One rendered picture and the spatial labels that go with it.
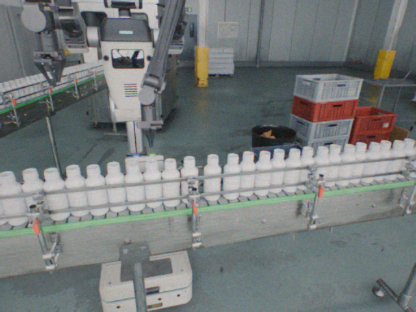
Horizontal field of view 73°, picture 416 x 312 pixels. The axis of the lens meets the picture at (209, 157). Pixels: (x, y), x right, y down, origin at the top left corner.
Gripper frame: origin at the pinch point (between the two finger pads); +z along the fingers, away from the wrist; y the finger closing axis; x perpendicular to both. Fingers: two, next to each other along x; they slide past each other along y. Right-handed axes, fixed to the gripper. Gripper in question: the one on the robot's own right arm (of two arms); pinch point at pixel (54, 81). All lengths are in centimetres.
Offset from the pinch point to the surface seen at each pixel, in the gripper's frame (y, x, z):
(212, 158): 14, 48, 24
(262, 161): 17, 66, 26
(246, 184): 18, 60, 34
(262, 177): 18, 66, 31
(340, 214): 21, 102, 51
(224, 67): -896, 340, 108
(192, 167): 17, 41, 26
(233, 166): 18, 55, 26
